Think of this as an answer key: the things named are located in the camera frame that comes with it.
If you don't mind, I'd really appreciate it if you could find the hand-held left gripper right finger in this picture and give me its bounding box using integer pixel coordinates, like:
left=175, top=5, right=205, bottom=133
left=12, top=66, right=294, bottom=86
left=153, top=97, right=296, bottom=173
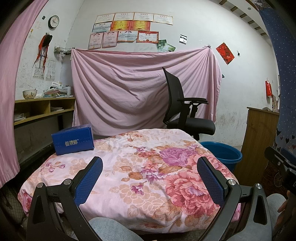
left=197, top=156, right=273, bottom=241

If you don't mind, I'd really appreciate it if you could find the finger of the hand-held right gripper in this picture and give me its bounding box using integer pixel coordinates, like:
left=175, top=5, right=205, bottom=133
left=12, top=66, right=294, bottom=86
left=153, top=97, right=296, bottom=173
left=264, top=146, right=288, bottom=171
left=280, top=147, right=296, bottom=164

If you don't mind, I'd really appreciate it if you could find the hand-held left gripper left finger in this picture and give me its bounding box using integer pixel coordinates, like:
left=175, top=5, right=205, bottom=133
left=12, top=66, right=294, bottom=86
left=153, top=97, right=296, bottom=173
left=26, top=156, right=103, bottom=241

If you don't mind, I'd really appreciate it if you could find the blue plastic basin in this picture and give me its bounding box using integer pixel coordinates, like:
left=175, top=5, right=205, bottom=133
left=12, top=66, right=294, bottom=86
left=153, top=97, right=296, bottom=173
left=200, top=141, right=243, bottom=173

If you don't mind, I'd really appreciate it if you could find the person's right hand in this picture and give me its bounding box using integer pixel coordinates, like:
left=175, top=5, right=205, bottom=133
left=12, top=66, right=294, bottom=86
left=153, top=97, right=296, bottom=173
left=275, top=190, right=296, bottom=232

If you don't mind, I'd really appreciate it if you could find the wooden cabinet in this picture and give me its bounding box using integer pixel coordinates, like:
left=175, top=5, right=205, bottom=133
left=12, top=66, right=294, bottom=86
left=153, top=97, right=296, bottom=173
left=240, top=107, right=280, bottom=187

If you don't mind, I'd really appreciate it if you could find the person's right leg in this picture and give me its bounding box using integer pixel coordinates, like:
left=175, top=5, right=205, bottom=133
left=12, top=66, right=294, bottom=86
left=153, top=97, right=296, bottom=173
left=267, top=193, right=287, bottom=241

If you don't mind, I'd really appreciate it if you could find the person's leg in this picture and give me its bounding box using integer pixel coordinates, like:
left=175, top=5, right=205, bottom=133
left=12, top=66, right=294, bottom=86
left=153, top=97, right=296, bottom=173
left=267, top=193, right=287, bottom=241
left=89, top=217, right=144, bottom=241

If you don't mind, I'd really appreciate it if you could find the blue cardboard box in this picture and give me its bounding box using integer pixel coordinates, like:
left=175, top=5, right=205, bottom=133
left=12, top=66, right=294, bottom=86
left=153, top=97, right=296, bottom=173
left=51, top=123, right=95, bottom=156

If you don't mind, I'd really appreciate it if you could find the floral blanket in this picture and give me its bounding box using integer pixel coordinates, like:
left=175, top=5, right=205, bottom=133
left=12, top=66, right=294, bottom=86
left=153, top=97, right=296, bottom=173
left=18, top=128, right=242, bottom=233

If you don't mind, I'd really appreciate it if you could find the person's left leg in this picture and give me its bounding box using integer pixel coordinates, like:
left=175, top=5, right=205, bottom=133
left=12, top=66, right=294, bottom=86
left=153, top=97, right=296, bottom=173
left=89, top=217, right=144, bottom=241

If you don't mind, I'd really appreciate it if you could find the black office chair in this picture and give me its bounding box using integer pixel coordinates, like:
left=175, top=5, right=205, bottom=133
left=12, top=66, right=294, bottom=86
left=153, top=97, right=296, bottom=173
left=162, top=67, right=216, bottom=141

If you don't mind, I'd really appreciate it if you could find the dark mesh panel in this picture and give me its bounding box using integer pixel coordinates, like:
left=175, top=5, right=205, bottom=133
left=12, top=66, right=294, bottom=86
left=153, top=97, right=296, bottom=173
left=0, top=181, right=28, bottom=223

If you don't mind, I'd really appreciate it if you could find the pink hanging sheet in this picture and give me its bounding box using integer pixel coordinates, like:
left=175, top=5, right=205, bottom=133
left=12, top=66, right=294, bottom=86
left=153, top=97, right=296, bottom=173
left=70, top=46, right=222, bottom=137

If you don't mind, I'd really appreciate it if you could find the wooden shelf desk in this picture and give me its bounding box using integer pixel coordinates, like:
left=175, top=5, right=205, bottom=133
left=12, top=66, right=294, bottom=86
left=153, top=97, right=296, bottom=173
left=13, top=96, right=76, bottom=160

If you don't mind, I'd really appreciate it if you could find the pile of books and papers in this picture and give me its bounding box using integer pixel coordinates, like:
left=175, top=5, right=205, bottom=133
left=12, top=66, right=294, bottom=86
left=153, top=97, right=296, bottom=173
left=43, top=81, right=74, bottom=98

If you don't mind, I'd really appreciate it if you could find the navy printed curtain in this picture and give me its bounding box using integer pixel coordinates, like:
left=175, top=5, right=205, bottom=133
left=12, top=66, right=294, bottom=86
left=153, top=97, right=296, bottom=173
left=253, top=0, right=296, bottom=200

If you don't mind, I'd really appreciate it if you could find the pink curtain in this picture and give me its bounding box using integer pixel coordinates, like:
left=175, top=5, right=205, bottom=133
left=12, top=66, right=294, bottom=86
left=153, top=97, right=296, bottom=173
left=0, top=0, right=50, bottom=188

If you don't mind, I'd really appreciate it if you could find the floral ceramic bowl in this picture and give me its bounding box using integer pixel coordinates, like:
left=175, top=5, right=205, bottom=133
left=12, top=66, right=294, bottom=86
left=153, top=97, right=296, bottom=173
left=22, top=90, right=38, bottom=100

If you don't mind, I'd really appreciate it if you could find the red paper square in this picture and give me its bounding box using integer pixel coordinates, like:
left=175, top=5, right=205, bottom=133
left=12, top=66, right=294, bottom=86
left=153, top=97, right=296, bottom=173
left=216, top=42, right=235, bottom=65

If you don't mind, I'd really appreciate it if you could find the red tassel decoration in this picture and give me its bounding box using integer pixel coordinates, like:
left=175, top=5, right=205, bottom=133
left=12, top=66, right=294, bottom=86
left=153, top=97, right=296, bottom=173
left=35, top=34, right=53, bottom=70

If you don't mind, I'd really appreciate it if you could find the white wall paper sheet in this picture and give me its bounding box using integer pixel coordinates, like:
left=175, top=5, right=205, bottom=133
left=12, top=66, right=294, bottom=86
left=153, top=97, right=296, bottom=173
left=46, top=59, right=56, bottom=81

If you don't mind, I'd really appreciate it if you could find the wall calendar sheet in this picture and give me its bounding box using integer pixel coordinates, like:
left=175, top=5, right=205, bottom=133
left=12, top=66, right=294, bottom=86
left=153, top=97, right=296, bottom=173
left=33, top=59, right=45, bottom=79

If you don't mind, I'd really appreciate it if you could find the metal wire wall shelf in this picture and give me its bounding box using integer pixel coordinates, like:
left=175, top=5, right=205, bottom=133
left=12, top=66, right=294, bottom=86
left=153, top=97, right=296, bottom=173
left=54, top=46, right=72, bottom=56

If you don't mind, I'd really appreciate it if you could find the group of wall certificates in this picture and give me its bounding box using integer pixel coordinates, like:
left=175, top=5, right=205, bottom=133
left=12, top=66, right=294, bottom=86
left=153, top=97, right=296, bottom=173
left=88, top=13, right=174, bottom=50

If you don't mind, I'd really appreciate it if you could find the round wall clock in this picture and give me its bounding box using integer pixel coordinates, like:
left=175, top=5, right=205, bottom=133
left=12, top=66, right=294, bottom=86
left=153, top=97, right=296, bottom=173
left=48, top=15, right=60, bottom=29

